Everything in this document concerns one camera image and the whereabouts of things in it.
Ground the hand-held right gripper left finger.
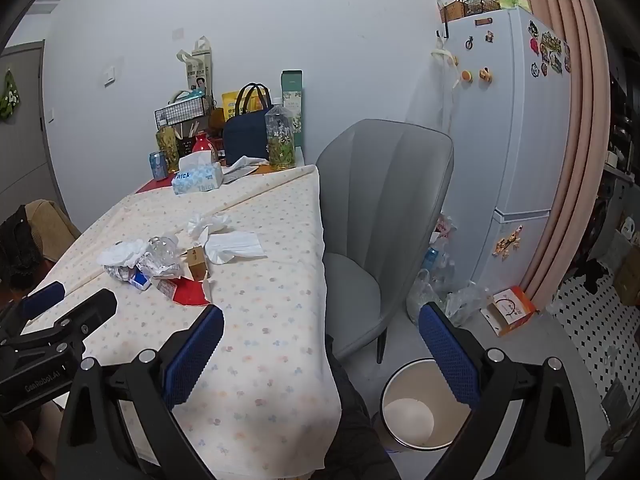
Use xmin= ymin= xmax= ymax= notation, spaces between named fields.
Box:
xmin=56 ymin=304 xmax=226 ymax=480

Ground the blue white tissue box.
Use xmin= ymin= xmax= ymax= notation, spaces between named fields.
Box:
xmin=171 ymin=152 xmax=224 ymax=196

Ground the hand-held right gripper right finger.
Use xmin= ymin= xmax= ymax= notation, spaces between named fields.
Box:
xmin=417 ymin=301 xmax=586 ymax=480

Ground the red white paper wrapper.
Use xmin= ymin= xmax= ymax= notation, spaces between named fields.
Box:
xmin=172 ymin=276 xmax=213 ymax=307

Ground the pink curtain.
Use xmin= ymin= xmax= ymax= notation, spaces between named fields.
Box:
xmin=500 ymin=0 xmax=608 ymax=311

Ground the tall green box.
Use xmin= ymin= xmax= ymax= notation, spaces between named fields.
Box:
xmin=281 ymin=70 xmax=305 ymax=148

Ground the floral white tablecloth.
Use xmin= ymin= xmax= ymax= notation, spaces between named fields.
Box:
xmin=47 ymin=164 xmax=351 ymax=480

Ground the clear plastic bag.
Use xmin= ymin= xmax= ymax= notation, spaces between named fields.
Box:
xmin=406 ymin=269 xmax=446 ymax=326
xmin=444 ymin=282 xmax=493 ymax=328

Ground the grey door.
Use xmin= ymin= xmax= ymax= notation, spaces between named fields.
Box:
xmin=0 ymin=42 xmax=58 ymax=211

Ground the white round bin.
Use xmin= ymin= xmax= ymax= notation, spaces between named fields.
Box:
xmin=380 ymin=357 xmax=473 ymax=451

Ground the red vase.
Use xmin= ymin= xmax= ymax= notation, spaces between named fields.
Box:
xmin=191 ymin=131 xmax=216 ymax=161

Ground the white fridge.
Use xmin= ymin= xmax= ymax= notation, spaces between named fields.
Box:
xmin=407 ymin=7 xmax=573 ymax=296

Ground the black cloth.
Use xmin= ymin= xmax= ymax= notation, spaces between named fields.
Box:
xmin=575 ymin=259 xmax=611 ymax=293

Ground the clear plastic cup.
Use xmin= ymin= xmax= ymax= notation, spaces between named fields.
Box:
xmin=137 ymin=235 xmax=183 ymax=278

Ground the large tea bottle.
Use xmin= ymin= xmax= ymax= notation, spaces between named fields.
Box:
xmin=264 ymin=97 xmax=295 ymax=171

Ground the small brown carton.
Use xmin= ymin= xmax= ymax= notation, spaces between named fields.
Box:
xmin=186 ymin=245 xmax=210 ymax=281

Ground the orange white cardboard box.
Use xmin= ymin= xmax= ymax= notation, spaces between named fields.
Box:
xmin=481 ymin=286 xmax=537 ymax=337

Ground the black patterned holder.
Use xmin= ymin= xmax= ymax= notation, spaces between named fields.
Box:
xmin=176 ymin=121 xmax=201 ymax=157

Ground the person's dark clothing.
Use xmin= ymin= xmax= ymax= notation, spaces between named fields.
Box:
xmin=320 ymin=335 xmax=401 ymax=480

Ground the white paper sheet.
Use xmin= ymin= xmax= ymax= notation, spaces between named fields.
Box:
xmin=220 ymin=156 xmax=273 ymax=183

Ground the dark jacket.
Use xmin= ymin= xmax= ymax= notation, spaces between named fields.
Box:
xmin=0 ymin=205 xmax=51 ymax=291

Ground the brown chair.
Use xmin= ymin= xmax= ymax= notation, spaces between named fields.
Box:
xmin=25 ymin=200 xmax=82 ymax=261

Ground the green hanging ornament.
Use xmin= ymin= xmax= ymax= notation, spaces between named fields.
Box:
xmin=0 ymin=67 xmax=21 ymax=121

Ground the dark wire basket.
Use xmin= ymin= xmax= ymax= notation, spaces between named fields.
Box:
xmin=464 ymin=0 xmax=502 ymax=17

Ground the yellow snack packet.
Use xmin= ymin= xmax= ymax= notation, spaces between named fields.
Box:
xmin=221 ymin=91 xmax=261 ymax=121

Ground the brown woven basket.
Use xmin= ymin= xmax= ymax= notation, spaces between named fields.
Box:
xmin=439 ymin=0 xmax=468 ymax=23

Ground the cluster of colourful fridge magnets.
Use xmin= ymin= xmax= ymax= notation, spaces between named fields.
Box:
xmin=527 ymin=20 xmax=572 ymax=78

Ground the grey upholstered chair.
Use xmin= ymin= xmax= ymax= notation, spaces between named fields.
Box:
xmin=315 ymin=119 xmax=455 ymax=365

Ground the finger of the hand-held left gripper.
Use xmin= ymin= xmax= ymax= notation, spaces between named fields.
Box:
xmin=20 ymin=288 xmax=118 ymax=350
xmin=0 ymin=281 xmax=67 ymax=333

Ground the black wire basket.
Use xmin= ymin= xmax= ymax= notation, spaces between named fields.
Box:
xmin=154 ymin=96 xmax=217 ymax=127

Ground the white printed tote bag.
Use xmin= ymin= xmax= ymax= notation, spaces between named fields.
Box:
xmin=175 ymin=36 xmax=213 ymax=98

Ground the navy lunch bag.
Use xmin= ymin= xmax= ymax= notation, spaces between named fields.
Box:
xmin=222 ymin=82 xmax=273 ymax=166

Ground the dark kitchen shelf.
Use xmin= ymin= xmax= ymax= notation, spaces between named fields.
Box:
xmin=602 ymin=45 xmax=640 ymax=186

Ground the cluster of yellow fridge magnets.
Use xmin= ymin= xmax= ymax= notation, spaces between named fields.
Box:
xmin=492 ymin=225 xmax=523 ymax=258

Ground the blue drink can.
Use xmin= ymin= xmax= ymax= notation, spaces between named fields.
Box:
xmin=149 ymin=150 xmax=170 ymax=181

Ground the small tea bottle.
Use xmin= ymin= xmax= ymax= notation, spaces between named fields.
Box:
xmin=156 ymin=125 xmax=181 ymax=175

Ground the brown cardboard box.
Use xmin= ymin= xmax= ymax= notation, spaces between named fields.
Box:
xmin=612 ymin=255 xmax=640 ymax=308

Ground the pink white bag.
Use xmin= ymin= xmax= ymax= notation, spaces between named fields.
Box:
xmin=434 ymin=214 xmax=458 ymax=246

